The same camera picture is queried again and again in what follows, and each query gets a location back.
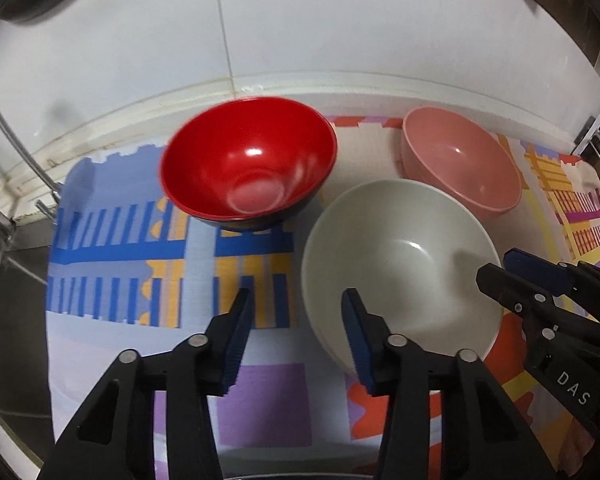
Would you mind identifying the pink bowl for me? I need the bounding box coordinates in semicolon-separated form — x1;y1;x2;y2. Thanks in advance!
400;106;523;221

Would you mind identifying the colourful patterned table mat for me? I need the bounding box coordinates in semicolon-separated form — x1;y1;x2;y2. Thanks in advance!
45;115;600;466

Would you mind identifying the steel sink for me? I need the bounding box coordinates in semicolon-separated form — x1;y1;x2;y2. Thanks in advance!
0;220;56;441

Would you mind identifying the white bowl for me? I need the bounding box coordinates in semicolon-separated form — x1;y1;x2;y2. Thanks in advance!
301;178;504;381

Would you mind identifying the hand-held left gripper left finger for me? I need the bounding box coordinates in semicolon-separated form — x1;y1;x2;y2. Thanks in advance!
35;287;256;480

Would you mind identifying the red bowl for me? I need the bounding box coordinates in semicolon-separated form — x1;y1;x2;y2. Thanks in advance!
159;96;338;233

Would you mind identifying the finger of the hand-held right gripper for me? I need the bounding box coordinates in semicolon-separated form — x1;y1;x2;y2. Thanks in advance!
503;247;600;331
476;262;600;356

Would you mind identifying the thin gooseneck faucet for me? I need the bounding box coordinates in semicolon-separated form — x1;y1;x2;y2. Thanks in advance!
0;90;63;216

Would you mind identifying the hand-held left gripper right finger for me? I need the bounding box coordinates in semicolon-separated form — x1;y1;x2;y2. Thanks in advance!
341;287;548;480

